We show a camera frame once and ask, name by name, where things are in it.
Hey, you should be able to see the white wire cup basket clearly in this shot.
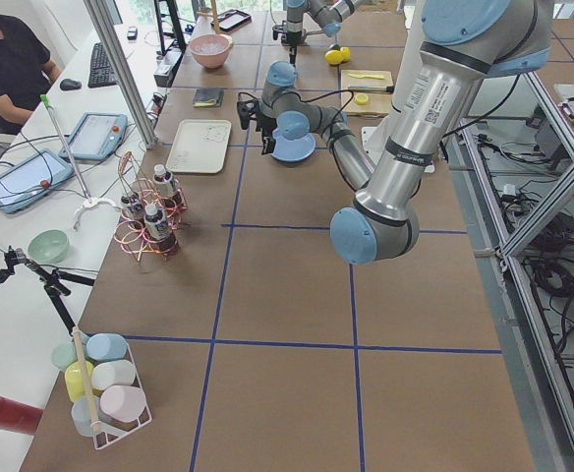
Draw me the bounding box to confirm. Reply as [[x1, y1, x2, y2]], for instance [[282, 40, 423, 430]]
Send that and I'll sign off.
[[82, 332, 152, 450]]

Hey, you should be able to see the blue round plate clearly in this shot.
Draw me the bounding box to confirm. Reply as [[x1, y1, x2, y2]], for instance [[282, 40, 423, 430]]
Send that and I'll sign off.
[[271, 128, 316, 163]]

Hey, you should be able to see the copper wire bottle rack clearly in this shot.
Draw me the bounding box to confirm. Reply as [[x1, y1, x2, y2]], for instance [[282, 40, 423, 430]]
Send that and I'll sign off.
[[114, 151, 188, 261]]

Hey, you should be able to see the black keyboard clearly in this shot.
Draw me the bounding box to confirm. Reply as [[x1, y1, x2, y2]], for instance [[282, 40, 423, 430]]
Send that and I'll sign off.
[[87, 42, 117, 89]]

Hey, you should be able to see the near blue teach pendant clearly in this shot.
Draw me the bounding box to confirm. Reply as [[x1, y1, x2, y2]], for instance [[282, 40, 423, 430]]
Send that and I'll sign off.
[[0, 148, 74, 214]]

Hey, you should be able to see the white stand with pole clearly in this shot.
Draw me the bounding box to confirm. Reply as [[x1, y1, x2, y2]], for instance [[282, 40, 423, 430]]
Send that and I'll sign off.
[[40, 94, 121, 231]]

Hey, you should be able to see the black computer mouse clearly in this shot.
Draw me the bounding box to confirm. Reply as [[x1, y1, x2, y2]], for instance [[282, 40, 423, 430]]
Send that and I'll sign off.
[[60, 79, 82, 91]]

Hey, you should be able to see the yellow plastic knife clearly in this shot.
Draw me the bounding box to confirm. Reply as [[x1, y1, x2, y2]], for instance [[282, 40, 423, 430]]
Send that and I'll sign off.
[[347, 73, 386, 81]]

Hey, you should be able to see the pink cup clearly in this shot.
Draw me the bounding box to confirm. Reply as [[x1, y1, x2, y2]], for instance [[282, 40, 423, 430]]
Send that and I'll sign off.
[[99, 385, 146, 423]]

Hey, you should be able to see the cream bear tray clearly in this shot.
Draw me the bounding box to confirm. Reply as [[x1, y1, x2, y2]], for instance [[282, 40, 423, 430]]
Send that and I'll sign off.
[[165, 119, 232, 174]]

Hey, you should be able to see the yellow lemon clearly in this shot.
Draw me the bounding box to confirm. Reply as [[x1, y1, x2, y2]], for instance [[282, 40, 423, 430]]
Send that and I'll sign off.
[[324, 49, 345, 67], [339, 46, 351, 63]]

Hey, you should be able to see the yellow lemon back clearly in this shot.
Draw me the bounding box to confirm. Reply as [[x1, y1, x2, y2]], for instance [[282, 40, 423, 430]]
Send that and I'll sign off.
[[339, 46, 351, 63]]

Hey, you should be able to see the drink bottle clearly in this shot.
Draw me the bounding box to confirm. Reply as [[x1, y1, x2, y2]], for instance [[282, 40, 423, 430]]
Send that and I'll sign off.
[[153, 164, 177, 207], [121, 192, 144, 230], [144, 204, 179, 257]]

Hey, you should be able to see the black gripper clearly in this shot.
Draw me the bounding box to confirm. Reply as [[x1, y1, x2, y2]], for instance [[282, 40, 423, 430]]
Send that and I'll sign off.
[[272, 20, 307, 66], [256, 102, 277, 155]]

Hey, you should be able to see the black tripod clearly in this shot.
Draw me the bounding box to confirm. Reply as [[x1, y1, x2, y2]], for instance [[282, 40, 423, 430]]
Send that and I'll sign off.
[[0, 247, 96, 338]]

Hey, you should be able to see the green bowl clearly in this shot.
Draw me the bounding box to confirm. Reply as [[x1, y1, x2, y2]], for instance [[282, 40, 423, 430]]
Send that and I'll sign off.
[[28, 229, 70, 265]]

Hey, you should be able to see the yellow lemon front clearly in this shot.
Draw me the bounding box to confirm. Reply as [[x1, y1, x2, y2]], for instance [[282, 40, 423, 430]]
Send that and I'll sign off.
[[324, 49, 345, 67]]

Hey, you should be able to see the metal scoop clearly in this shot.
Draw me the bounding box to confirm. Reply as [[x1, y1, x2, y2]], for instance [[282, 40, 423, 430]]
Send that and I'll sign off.
[[302, 29, 324, 42]]

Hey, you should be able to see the black tray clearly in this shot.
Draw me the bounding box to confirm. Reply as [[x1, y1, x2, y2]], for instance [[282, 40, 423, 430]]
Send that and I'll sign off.
[[217, 9, 252, 32]]

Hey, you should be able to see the far blue teach pendant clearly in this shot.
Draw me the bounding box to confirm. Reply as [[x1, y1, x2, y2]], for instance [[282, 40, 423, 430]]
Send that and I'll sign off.
[[67, 112, 129, 162]]

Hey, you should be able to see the light blue lower cup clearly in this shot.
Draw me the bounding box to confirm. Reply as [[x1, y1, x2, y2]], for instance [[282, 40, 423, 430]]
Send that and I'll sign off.
[[71, 396, 94, 438]]

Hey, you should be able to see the white cup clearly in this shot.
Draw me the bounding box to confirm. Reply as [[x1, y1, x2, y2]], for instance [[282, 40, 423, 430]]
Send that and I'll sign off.
[[90, 359, 137, 391]]

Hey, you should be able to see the grey yellow folded cloth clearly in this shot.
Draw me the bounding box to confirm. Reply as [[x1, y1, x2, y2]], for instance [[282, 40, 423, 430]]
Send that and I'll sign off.
[[193, 88, 224, 108]]

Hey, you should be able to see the lemon half slice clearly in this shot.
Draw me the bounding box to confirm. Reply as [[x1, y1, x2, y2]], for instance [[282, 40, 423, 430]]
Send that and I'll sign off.
[[354, 92, 370, 106]]

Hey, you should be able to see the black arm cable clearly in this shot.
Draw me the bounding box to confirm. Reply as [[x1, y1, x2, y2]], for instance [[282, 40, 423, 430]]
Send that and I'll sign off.
[[296, 89, 367, 119]]

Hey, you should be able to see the blue teach pendant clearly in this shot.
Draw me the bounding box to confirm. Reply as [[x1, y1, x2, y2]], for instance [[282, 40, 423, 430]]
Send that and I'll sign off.
[[0, 148, 74, 214], [67, 112, 129, 162]]

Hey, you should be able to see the pink bowl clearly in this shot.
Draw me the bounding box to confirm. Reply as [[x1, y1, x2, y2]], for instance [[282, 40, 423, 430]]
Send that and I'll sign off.
[[189, 34, 233, 69]]

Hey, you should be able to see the black phone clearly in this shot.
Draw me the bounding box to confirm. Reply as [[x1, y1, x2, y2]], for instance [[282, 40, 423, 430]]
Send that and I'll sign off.
[[127, 27, 138, 40]]

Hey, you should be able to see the wooden basket handle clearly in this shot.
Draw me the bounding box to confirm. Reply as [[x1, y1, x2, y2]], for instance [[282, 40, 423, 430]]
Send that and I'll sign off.
[[72, 325, 101, 436]]

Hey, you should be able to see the drink bottle back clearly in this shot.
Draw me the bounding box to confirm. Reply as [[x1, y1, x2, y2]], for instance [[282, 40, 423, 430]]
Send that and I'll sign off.
[[153, 164, 177, 207]]

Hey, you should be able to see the green cup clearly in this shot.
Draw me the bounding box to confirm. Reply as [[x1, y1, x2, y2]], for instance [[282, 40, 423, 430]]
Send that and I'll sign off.
[[51, 342, 77, 372]]

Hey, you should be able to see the drink bottle left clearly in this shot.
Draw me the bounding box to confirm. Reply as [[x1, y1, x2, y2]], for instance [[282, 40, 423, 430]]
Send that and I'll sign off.
[[121, 192, 144, 230]]

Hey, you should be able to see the yellow cup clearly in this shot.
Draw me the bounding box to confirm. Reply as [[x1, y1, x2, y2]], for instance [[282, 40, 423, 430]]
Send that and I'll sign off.
[[64, 361, 86, 403]]

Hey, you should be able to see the wooden cutting board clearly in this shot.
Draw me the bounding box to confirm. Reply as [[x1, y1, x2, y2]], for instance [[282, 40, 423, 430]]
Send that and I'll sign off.
[[340, 70, 394, 116]]

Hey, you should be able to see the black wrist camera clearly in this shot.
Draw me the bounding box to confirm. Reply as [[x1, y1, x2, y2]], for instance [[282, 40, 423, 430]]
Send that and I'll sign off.
[[236, 91, 258, 130]]

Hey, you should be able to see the person in black shirt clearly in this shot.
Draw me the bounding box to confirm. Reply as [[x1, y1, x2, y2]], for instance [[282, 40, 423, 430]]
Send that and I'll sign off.
[[0, 15, 62, 134]]

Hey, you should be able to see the steel black-tipped knife handle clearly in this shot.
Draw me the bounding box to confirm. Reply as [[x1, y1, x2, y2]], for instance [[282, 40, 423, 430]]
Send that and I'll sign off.
[[347, 86, 395, 94]]

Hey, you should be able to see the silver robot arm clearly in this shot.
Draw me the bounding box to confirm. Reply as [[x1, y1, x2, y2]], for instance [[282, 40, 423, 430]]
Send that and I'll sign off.
[[272, 0, 364, 65], [256, 1, 554, 265]]

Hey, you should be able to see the drink bottle front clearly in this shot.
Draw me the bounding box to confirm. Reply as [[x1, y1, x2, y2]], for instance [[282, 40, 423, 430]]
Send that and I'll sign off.
[[144, 204, 179, 257]]

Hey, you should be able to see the aluminium frame post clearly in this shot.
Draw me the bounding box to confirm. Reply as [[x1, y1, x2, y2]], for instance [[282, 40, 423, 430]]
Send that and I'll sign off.
[[84, 0, 157, 149]]

